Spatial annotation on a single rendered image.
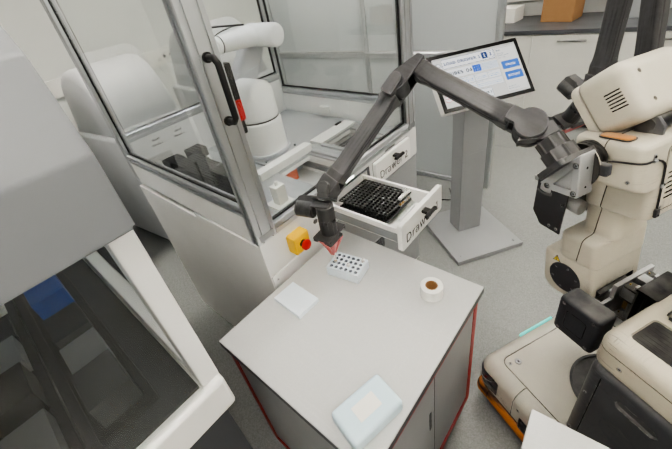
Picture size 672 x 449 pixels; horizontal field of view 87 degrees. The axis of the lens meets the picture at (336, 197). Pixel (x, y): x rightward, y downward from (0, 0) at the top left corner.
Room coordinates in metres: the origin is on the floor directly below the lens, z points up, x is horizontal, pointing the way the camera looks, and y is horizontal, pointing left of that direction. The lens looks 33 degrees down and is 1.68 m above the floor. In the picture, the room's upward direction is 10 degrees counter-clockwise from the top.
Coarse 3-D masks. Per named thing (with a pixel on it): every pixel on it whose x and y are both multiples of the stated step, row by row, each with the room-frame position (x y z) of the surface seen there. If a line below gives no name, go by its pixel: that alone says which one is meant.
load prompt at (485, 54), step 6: (468, 54) 1.88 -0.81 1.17; (474, 54) 1.88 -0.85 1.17; (480, 54) 1.88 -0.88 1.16; (486, 54) 1.88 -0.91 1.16; (492, 54) 1.88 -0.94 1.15; (444, 60) 1.85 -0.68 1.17; (450, 60) 1.85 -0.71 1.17; (456, 60) 1.85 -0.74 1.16; (462, 60) 1.85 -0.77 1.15; (468, 60) 1.85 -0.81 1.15; (474, 60) 1.85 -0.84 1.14; (480, 60) 1.85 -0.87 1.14; (444, 66) 1.83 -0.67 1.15; (450, 66) 1.83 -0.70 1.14; (456, 66) 1.83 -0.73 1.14
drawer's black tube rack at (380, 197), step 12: (348, 192) 1.20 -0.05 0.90; (360, 192) 1.19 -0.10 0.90; (372, 192) 1.17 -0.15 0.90; (384, 192) 1.16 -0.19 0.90; (396, 192) 1.14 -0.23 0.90; (348, 204) 1.13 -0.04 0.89; (360, 204) 1.11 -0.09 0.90; (372, 204) 1.09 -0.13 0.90; (384, 204) 1.12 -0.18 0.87; (372, 216) 1.06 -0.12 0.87
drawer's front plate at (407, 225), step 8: (432, 192) 1.06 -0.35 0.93; (440, 192) 1.09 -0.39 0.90; (424, 200) 1.02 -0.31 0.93; (432, 200) 1.05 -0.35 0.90; (440, 200) 1.09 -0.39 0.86; (416, 208) 0.98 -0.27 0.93; (440, 208) 1.09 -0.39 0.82; (408, 216) 0.94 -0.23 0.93; (416, 216) 0.96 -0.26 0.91; (432, 216) 1.05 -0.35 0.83; (400, 224) 0.91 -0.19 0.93; (408, 224) 0.93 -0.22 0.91; (416, 224) 0.96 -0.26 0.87; (424, 224) 1.00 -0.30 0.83; (400, 232) 0.90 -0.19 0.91; (408, 232) 0.92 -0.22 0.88; (416, 232) 0.96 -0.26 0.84; (400, 240) 0.90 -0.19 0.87; (400, 248) 0.90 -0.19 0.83
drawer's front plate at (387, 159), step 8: (400, 144) 1.49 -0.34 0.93; (408, 144) 1.54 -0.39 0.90; (392, 152) 1.44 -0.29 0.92; (400, 152) 1.48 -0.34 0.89; (408, 152) 1.53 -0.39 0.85; (376, 160) 1.38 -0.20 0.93; (384, 160) 1.39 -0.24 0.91; (392, 160) 1.43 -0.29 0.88; (400, 160) 1.48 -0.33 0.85; (376, 168) 1.35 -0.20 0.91; (384, 168) 1.39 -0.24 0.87; (392, 168) 1.43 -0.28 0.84; (376, 176) 1.34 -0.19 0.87; (384, 176) 1.38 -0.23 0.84
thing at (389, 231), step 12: (360, 180) 1.32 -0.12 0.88; (372, 180) 1.29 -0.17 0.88; (384, 180) 1.25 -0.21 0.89; (420, 192) 1.13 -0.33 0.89; (336, 204) 1.20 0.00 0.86; (408, 204) 1.14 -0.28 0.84; (336, 216) 1.13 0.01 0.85; (348, 216) 1.08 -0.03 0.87; (360, 216) 1.04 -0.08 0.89; (396, 216) 1.07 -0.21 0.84; (372, 228) 1.00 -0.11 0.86; (384, 228) 0.97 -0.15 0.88; (396, 228) 0.94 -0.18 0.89; (396, 240) 0.93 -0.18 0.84
